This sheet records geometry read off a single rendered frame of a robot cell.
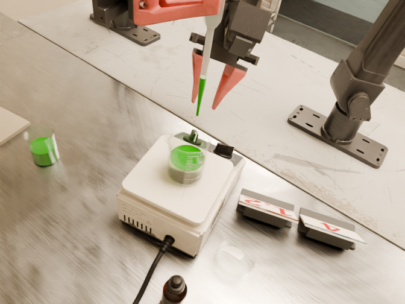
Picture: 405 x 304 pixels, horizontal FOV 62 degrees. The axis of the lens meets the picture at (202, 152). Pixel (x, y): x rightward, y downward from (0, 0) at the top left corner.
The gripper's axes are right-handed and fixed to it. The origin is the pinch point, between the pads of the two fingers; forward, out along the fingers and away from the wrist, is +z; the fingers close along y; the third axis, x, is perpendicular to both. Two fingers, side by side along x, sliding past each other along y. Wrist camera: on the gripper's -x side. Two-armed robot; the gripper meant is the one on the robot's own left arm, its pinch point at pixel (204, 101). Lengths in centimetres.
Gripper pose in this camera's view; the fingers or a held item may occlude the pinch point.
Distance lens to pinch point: 54.1
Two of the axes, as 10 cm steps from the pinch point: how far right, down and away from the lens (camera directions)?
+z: -3.3, 9.0, 3.0
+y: 9.3, 2.7, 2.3
